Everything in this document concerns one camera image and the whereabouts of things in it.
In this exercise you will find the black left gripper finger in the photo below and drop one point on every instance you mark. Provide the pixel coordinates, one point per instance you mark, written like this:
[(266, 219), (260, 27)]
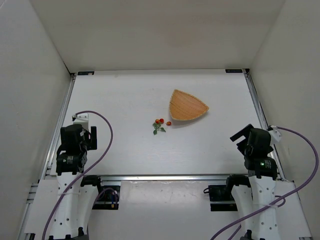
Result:
[(93, 137), (87, 145)]

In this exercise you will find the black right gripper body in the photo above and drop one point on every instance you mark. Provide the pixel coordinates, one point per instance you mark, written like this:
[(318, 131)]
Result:
[(240, 135)]

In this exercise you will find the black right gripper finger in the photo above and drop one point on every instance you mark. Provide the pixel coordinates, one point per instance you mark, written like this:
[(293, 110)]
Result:
[(242, 146), (245, 132)]

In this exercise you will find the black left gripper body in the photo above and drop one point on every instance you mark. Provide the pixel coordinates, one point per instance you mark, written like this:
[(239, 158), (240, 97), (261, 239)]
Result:
[(93, 137)]

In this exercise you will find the fake strawberry sprig with leaves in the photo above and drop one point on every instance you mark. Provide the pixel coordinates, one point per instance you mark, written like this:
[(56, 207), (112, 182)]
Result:
[(157, 125)]

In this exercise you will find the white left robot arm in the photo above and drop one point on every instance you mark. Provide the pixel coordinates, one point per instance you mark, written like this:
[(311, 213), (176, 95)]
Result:
[(75, 192)]

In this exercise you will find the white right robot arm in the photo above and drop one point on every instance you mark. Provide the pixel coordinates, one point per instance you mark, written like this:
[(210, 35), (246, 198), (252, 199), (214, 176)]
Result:
[(253, 193)]

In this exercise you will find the woven triangular fruit basket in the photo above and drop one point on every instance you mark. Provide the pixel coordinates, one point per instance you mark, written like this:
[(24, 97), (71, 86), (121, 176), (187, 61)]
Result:
[(186, 107)]

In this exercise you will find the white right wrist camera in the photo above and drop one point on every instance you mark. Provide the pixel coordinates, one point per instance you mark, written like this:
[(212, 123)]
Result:
[(274, 134)]

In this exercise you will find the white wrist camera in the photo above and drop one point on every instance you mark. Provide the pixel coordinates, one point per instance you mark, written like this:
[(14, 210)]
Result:
[(81, 119), (274, 134)]

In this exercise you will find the aluminium left table rail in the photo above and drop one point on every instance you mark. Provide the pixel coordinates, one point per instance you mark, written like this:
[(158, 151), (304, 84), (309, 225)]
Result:
[(56, 133)]

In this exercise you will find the aluminium table rail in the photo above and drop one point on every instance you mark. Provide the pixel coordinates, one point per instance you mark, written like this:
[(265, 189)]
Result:
[(183, 177), (262, 118), (56, 133)]

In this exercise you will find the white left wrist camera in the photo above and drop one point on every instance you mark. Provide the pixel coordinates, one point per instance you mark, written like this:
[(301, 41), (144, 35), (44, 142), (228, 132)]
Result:
[(81, 119)]

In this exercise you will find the aluminium front table rail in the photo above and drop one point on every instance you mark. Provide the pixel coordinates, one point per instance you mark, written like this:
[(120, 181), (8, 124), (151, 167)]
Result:
[(183, 177)]

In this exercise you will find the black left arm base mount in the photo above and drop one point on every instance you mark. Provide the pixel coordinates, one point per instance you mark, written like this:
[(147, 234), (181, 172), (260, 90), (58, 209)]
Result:
[(108, 196)]

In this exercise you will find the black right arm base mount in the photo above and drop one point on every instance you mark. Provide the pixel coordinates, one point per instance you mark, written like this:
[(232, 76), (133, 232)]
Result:
[(220, 199)]

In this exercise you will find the aluminium right table rail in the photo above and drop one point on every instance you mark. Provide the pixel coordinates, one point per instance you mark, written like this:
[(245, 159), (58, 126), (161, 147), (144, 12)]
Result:
[(262, 118)]

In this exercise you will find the black right corner bracket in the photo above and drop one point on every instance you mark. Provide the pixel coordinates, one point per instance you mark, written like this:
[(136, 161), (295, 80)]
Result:
[(233, 71)]

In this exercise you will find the black corner bracket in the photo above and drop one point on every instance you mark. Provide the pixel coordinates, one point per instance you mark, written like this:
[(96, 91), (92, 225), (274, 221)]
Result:
[(233, 71), (85, 73)]

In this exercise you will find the black left corner bracket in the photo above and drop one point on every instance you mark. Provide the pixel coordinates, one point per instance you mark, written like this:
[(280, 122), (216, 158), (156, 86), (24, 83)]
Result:
[(85, 73)]

